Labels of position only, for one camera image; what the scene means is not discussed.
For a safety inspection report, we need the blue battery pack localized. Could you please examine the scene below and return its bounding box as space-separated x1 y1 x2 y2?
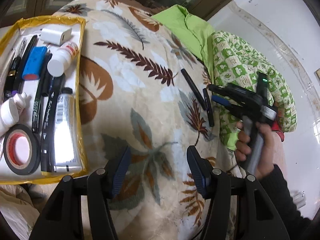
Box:
21 46 48 81

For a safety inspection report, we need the black lipstick gold band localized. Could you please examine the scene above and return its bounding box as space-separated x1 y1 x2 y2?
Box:
3 56 22 101

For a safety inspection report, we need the black tape roll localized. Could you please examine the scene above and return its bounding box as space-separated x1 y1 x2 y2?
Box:
3 124 42 176

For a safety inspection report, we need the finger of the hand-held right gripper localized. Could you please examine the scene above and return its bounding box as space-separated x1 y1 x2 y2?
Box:
211 94 258 117
208 84 258 100

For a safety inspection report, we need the long black mascara tube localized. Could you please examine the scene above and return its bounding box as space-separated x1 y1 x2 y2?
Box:
11 35 38 98

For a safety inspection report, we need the white charger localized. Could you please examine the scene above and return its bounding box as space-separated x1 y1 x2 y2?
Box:
40 27 73 47

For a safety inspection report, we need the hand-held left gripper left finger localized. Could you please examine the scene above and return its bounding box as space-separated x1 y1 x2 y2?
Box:
29 146 132 240

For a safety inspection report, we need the thin black pencil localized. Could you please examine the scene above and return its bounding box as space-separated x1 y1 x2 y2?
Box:
41 53 53 97

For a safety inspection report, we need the red cloth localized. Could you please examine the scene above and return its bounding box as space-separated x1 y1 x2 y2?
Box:
271 120 286 143

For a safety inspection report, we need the white crumpled sheet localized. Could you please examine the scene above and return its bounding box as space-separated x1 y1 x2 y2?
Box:
0 184 40 240

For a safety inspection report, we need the white tray yellow taped rim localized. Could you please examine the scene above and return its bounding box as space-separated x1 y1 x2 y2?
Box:
0 16 88 183

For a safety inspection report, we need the thick black pen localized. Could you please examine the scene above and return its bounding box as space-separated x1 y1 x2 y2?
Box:
180 68 208 111

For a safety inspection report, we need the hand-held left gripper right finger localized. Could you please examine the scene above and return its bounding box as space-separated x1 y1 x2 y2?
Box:
186 145 290 240

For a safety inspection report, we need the pink floral tube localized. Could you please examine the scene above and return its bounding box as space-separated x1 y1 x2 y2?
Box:
0 92 28 135

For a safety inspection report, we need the large silver tube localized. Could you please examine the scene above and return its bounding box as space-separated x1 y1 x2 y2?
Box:
53 87 83 173

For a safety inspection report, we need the green patterned quilt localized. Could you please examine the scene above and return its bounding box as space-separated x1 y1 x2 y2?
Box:
205 30 297 150

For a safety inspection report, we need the plain green cloth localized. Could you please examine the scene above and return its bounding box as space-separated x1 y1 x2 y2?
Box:
151 4 215 68

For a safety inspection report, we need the dark blue pen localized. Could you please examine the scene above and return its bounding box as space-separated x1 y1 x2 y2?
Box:
202 87 215 127

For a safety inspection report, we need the person's right forearm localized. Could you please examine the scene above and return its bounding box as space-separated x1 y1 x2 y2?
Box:
260 165 313 240

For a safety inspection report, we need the white bottle red label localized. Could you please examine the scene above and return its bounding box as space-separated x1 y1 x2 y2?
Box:
47 42 80 77

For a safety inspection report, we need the person's right hand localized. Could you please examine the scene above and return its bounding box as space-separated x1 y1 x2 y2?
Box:
235 121 278 180

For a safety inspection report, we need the black marker yellow tip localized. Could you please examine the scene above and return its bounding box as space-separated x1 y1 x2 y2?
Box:
40 73 66 173

